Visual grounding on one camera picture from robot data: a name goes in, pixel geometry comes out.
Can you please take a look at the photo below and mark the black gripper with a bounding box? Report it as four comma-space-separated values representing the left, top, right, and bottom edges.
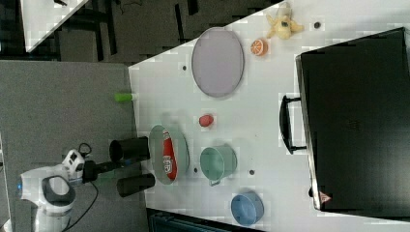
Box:
82, 159, 148, 184

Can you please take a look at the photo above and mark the red ketchup bottle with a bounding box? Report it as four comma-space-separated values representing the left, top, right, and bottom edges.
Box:
162, 130, 178, 181

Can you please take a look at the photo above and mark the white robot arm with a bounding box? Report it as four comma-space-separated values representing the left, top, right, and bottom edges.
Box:
16, 157, 148, 232

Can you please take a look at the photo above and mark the green oval strainer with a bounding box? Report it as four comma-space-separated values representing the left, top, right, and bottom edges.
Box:
149, 125, 190, 185

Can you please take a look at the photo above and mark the upper black cylinder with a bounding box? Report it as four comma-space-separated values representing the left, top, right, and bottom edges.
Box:
109, 136, 150, 161

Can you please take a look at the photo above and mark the black cylinder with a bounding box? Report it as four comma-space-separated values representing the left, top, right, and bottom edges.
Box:
109, 136, 150, 161
117, 173, 156, 197

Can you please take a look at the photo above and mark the lower black cylinder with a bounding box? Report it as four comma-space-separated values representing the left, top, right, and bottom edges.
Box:
117, 173, 156, 197

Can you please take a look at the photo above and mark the green marker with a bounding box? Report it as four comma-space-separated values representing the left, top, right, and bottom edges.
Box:
114, 93, 138, 102

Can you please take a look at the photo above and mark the red strawberry toy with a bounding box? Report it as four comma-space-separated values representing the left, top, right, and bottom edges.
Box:
198, 114, 214, 128

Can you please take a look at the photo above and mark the blue bowl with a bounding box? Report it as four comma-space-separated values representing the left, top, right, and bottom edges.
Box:
230, 191, 264, 226

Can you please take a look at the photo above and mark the grey round plate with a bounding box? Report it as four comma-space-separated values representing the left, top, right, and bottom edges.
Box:
191, 27, 245, 98

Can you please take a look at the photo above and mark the orange slice toy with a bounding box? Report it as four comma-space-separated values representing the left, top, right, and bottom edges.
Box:
250, 39, 269, 56

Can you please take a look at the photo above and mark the white side table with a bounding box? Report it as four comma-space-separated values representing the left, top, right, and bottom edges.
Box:
19, 0, 90, 52

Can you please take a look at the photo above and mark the yellow plush toy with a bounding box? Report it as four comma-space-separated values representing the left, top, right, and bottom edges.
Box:
266, 2, 305, 40

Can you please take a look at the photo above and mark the black toaster oven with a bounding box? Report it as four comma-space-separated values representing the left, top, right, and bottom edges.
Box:
295, 27, 410, 221

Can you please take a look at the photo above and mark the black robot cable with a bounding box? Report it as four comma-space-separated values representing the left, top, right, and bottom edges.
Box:
62, 142, 99, 232

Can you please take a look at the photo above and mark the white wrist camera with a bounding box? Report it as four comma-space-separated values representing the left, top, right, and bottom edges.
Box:
62, 149, 85, 181

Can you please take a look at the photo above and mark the green cup with handle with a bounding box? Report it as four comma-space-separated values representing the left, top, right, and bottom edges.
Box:
200, 145, 238, 187

